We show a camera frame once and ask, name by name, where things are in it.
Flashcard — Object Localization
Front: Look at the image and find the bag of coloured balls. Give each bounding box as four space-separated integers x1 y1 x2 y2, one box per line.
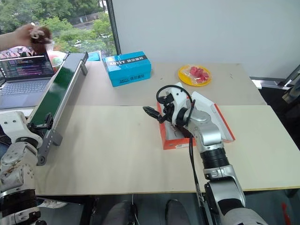
47 50 68 73

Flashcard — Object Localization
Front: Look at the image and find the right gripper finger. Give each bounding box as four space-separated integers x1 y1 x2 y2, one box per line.
147 112 165 124
142 106 163 117

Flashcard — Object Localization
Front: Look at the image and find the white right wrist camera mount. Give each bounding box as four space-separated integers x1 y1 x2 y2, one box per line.
165 87 188 125

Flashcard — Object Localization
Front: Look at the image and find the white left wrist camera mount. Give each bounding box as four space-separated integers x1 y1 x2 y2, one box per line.
0 111 30 139

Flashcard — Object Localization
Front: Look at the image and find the white paper sheet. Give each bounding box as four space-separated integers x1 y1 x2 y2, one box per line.
37 197 68 210

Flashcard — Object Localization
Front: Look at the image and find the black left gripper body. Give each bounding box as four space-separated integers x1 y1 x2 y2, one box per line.
28 121 47 132

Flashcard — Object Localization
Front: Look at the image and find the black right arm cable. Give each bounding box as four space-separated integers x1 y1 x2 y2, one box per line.
156 84 207 225

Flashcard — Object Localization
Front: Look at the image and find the orange shoebox with white lid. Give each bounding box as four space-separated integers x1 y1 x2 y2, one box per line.
156 82 236 150

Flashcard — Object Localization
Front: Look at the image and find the blue shoebox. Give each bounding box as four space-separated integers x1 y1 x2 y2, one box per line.
102 51 153 88

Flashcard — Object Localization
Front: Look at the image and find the person's bare hand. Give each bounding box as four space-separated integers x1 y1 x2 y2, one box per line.
13 23 36 46

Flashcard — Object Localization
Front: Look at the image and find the black window frame post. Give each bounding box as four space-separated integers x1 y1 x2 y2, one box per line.
108 0 122 56

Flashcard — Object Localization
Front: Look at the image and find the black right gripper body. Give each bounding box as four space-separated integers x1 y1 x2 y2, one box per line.
160 93 175 123

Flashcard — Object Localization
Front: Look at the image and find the red floor item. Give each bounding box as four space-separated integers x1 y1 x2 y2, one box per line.
281 202 293 225

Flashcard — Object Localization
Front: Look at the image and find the pink patterned cloth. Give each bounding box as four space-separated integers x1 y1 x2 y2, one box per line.
0 45 35 60

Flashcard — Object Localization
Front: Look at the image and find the yellow plate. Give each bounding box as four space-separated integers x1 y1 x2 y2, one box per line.
178 64 212 87

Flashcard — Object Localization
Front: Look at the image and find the grey metal frame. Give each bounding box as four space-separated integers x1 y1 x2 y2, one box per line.
249 64 300 91

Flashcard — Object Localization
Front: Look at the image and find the grey laptop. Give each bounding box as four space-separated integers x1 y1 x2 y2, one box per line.
0 52 56 110

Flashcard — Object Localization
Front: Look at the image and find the clear bag of red cubes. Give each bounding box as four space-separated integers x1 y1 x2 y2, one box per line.
187 66 210 83

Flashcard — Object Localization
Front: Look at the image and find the dark rounded shape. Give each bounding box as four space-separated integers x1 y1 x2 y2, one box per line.
165 199 191 225

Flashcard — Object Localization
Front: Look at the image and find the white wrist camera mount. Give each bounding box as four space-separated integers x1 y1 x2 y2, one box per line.
0 111 30 139
165 87 188 125

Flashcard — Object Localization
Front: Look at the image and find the brown plush toy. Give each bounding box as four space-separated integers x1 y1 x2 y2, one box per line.
30 26 53 54

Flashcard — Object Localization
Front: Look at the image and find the white and dark shoe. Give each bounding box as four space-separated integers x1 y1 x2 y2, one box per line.
167 123 191 141

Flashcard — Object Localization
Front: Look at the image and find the green conveyor belt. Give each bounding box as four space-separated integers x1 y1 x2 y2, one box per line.
27 52 89 166

